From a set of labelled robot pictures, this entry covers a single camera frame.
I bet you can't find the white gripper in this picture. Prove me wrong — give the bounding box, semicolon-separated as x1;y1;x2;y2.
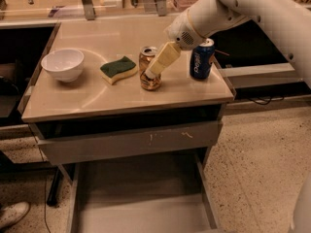
146;8;205;79

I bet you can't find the orange soda can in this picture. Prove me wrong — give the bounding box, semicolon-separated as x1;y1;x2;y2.
139;47;161;91

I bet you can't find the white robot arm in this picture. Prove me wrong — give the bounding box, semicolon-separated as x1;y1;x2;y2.
169;0;311;233

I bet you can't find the blue Pepsi can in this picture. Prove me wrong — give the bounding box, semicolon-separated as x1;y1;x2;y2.
190;38;215;80

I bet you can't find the grey drawer cabinet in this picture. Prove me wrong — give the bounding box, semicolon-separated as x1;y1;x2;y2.
17;15;237;167

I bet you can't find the open grey middle drawer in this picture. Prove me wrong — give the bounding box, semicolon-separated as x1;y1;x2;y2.
67;151;225;233

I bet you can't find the grey top drawer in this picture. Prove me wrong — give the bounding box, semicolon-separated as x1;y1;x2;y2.
39;120;223;165

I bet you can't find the green yellow sponge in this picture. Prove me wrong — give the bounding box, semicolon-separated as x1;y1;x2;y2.
100;56;137;84

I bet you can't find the white bowl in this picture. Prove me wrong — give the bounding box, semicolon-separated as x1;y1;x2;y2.
41;49;85;83

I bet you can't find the white shoe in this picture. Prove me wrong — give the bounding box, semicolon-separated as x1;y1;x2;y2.
0;202;30;229

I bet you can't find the black cable on floor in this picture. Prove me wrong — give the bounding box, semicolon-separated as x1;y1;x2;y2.
43;175;52;233

